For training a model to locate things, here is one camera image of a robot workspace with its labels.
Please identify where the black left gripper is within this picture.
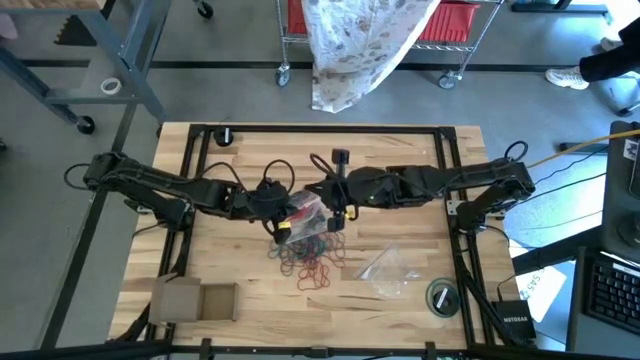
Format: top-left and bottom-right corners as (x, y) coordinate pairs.
(232, 192), (296, 246)

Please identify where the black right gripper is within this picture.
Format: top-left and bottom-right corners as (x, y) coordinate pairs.
(307, 169), (404, 233)

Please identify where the teal thin rubber bands tangle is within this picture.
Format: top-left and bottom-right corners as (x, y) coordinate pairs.
(267, 230), (347, 276)

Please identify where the clear plastic zip bag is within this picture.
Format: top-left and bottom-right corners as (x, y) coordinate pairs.
(353, 244), (422, 297)
(288, 191), (332, 242)

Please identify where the black round puck white label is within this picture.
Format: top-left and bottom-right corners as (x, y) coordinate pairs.
(430, 282), (457, 315)
(212, 127), (235, 148)

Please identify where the green tape roll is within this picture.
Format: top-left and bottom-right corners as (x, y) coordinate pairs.
(424, 277), (461, 320)

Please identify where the open cardboard box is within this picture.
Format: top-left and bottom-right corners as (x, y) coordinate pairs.
(148, 273), (240, 325)

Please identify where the white floral cloth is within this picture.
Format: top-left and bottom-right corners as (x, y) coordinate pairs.
(299, 0), (442, 114)

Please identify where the red plastic bin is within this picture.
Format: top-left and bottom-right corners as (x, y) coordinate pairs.
(287, 0), (308, 36)
(416, 1), (481, 44)

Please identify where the white printed paper sheet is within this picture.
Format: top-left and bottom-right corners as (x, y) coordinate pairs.
(514, 263), (570, 325)

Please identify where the white tape roll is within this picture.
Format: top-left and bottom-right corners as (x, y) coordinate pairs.
(99, 76), (123, 97)

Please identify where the grey computer desk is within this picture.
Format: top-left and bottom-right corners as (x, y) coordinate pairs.
(509, 224), (640, 360)

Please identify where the dark computer monitor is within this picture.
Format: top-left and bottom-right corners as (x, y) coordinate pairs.
(601, 121), (640, 264)

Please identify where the black keyboard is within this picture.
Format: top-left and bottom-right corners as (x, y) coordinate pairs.
(585, 253), (640, 337)

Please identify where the black desk foot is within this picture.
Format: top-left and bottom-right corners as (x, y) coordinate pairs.
(509, 0), (610, 15)

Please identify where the grey chair base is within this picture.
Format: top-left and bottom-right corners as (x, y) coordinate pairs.
(597, 74), (640, 119)

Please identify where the person's leg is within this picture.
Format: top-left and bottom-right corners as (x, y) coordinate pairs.
(578, 17), (640, 84)

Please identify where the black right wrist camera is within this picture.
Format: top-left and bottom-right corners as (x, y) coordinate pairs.
(331, 147), (350, 174)

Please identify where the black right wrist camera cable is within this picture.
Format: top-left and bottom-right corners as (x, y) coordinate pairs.
(308, 152), (336, 177)

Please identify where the metal wire rack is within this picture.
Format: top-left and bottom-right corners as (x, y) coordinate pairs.
(273, 0), (507, 91)

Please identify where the black network switch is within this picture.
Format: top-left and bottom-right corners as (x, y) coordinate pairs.
(491, 298), (537, 342)

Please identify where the wooden workbench grey steel frame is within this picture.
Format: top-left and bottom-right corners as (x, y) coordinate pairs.
(0, 0), (172, 135)

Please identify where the yellow cable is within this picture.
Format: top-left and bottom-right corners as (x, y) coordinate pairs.
(524, 128), (640, 170)

